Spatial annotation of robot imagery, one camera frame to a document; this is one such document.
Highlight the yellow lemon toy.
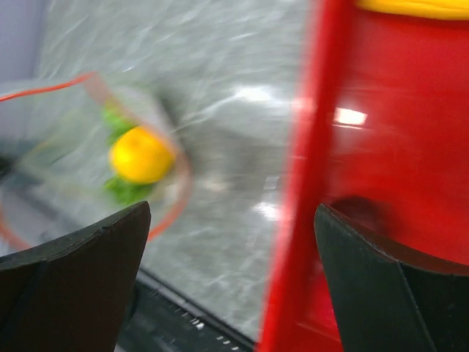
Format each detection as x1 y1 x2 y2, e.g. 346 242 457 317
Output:
108 126 174 185

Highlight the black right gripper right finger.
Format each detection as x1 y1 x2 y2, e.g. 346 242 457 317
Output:
314 204 468 351

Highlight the yellow corn toy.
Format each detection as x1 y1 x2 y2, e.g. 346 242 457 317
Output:
355 0 468 21

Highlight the clear zip bag orange zipper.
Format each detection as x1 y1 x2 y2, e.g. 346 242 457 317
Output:
1 73 193 253

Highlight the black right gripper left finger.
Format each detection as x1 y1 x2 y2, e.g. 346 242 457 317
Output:
1 201 151 351

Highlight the red plastic bin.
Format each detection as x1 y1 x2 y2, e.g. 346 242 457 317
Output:
256 1 468 351

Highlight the green lettuce toy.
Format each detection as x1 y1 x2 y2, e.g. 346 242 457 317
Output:
102 104 157 205

